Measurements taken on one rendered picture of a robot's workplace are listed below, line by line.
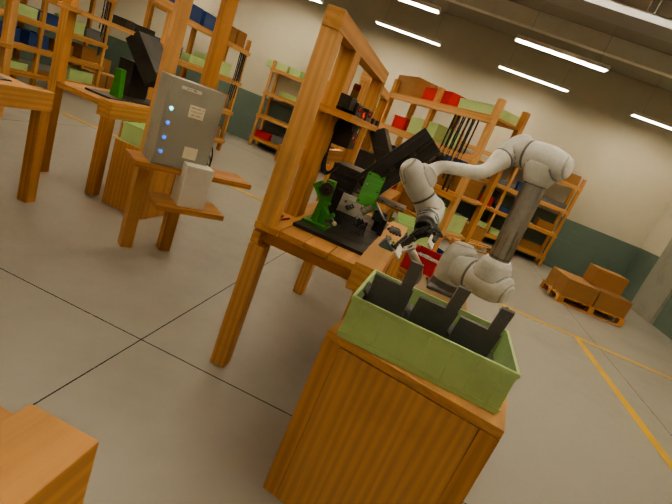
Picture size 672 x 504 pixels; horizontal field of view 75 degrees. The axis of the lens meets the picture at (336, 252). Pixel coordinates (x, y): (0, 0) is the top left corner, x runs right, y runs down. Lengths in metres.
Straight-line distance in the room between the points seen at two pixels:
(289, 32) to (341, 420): 11.64
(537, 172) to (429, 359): 0.97
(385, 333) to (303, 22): 11.51
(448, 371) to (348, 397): 0.38
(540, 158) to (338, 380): 1.26
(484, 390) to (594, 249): 10.93
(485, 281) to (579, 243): 10.21
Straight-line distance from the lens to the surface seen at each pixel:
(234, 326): 2.50
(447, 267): 2.26
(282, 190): 2.22
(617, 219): 12.47
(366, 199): 2.73
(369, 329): 1.59
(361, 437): 1.76
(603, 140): 12.23
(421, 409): 1.64
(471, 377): 1.62
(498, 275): 2.16
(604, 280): 9.05
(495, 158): 2.11
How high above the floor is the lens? 1.51
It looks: 16 degrees down
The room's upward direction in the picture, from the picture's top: 22 degrees clockwise
